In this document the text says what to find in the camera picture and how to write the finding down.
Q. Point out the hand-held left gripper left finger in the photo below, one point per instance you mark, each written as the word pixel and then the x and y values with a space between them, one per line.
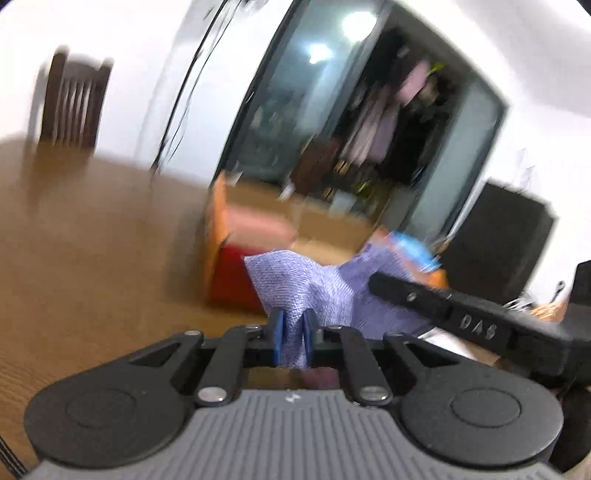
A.
pixel 277 336

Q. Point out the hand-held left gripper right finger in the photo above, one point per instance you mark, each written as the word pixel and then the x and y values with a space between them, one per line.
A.
pixel 308 338

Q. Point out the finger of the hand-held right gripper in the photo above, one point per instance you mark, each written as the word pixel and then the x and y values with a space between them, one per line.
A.
pixel 406 293

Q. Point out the purple knitted cloth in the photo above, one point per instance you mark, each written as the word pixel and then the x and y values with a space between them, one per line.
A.
pixel 295 286

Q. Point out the red cardboard box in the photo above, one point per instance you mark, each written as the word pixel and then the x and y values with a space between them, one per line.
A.
pixel 231 277

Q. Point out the blue plastic packet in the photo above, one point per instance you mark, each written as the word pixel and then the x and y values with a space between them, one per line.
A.
pixel 411 244

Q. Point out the black cabinet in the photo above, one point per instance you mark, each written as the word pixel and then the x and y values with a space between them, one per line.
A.
pixel 498 240

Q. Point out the rack of hanging clothes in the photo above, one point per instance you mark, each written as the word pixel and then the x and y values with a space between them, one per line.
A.
pixel 369 124

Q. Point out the sliding glass door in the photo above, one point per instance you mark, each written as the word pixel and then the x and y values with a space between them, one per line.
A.
pixel 277 101

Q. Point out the dark wooden chair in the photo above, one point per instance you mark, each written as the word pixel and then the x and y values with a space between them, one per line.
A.
pixel 51 101

